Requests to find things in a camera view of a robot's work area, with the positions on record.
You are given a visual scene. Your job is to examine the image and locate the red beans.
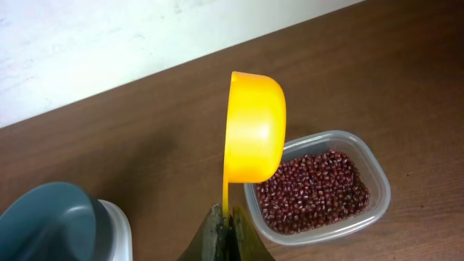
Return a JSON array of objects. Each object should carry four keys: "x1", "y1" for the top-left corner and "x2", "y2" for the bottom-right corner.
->
[{"x1": 255, "y1": 149, "x2": 370, "y2": 235}]

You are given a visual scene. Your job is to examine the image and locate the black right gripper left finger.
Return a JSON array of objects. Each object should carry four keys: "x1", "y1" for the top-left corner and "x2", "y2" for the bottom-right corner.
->
[{"x1": 178, "y1": 204, "x2": 227, "y2": 261}]

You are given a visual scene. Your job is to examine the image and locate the yellow plastic measuring scoop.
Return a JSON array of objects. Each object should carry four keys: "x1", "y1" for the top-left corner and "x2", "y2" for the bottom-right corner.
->
[{"x1": 222, "y1": 71, "x2": 286, "y2": 218}]

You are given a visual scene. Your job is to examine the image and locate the clear plastic container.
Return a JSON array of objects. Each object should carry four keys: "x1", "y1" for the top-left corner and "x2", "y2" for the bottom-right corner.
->
[{"x1": 244, "y1": 130, "x2": 391, "y2": 246}]

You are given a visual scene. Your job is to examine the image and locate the teal blue bowl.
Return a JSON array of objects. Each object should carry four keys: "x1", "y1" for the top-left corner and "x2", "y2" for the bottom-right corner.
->
[{"x1": 1, "y1": 182, "x2": 115, "y2": 261}]

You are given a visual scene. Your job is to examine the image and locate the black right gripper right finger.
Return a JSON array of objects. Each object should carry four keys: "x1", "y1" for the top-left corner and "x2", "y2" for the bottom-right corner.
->
[{"x1": 229, "y1": 206, "x2": 275, "y2": 261}]

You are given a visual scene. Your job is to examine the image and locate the white digital kitchen scale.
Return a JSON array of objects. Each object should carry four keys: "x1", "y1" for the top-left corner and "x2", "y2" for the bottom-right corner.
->
[{"x1": 99, "y1": 199, "x2": 133, "y2": 261}]

